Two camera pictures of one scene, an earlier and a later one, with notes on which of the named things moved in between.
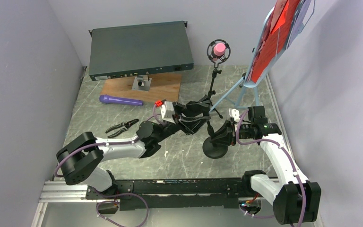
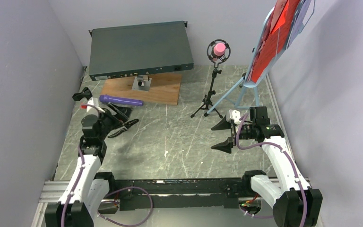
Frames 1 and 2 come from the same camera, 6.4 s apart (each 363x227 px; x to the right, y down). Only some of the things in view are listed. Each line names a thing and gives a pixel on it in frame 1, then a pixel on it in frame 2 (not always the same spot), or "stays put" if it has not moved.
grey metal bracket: x=142 y=82 stays put
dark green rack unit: x=140 y=49 stays put
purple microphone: x=105 y=99 stays put
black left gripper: x=193 y=124 to x=123 y=113
